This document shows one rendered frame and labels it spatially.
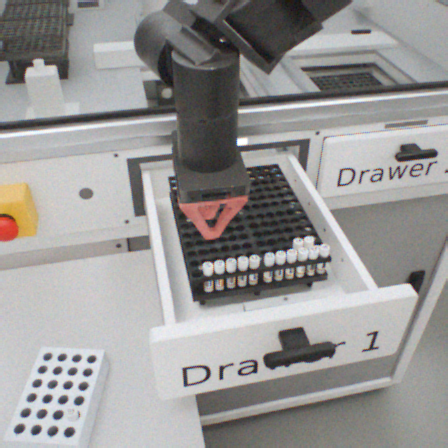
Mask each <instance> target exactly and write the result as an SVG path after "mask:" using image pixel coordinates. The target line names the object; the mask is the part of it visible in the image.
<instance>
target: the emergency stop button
mask: <svg viewBox="0 0 448 448"><path fill-rule="evenodd" d="M18 234H19V226H18V224H17V223H16V222H15V221H14V220H12V219H7V218H0V241H1V242H8V241H11V240H14V239H15V238H16V237H18Z"/></svg>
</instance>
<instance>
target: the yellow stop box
mask: <svg viewBox="0 0 448 448"><path fill-rule="evenodd" d="M0 218H7V219H12V220H14V221H15V222H16V223H17V224H18V226H19V234H18V237H16V238H19V237H33V236H36V235H37V221H38V217H37V211H36V207H35V204H34V201H33V199H32V196H31V193H30V190H29V187H28V184H27V183H26V182H22V183H13V184H6V185H0Z"/></svg>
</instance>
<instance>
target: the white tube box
mask: <svg viewBox="0 0 448 448"><path fill-rule="evenodd" d="M109 367H110V366H109V363H108V359H107V355H106V351H105V350H98V349H87V348H67V347H48V346H42V347H41V349H40V351H39V354H38V356H37V359H36V360H35V362H34V365H33V367H32V369H31V370H32V372H31V373H30V376H29V378H28V380H27V383H26V385H25V388H24V389H23V391H22V394H21V399H20V401H19V402H18V405H17V407H16V409H15V412H14V414H13V416H12V418H11V423H10V425H9V427H8V429H7V431H6V434H5V436H4V439H3V441H4V443H5V444H6V446H7V447H8V448H88V442H89V439H90V436H91V432H92V428H93V425H94V422H95V419H96V415H97V412H98V409H99V401H100V398H101V395H102V391H103V388H104V384H105V382H106V378H107V374H108V371H109ZM71 407H74V408H76V409H77V411H78V414H79V419H78V420H77V421H75V422H70V421H69V419H68V418H67V415H66V411H67V408H71Z"/></svg>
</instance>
